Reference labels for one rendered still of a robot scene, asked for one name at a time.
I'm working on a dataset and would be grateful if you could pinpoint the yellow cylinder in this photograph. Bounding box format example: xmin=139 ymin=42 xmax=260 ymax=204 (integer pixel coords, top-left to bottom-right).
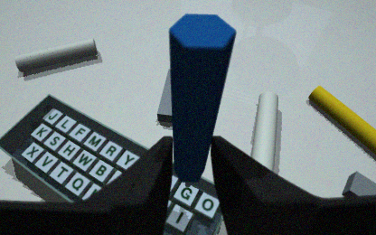
xmin=308 ymin=86 xmax=376 ymax=155

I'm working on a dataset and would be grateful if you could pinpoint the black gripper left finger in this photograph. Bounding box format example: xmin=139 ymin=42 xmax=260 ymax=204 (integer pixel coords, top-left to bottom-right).
xmin=0 ymin=136 xmax=173 ymax=235

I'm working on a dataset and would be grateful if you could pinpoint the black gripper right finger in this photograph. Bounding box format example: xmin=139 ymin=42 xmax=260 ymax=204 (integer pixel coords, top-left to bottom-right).
xmin=211 ymin=136 xmax=376 ymax=235

